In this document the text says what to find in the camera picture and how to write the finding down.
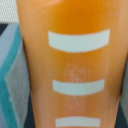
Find grey teal gripper right finger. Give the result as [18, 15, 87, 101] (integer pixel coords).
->
[117, 93, 128, 128]

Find grey teal gripper left finger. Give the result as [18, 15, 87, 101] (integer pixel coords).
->
[0, 24, 30, 128]

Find woven beige placemat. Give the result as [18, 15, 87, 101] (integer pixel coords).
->
[0, 0, 19, 23]

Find orange toy bread loaf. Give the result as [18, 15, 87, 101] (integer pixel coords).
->
[16, 0, 128, 128]

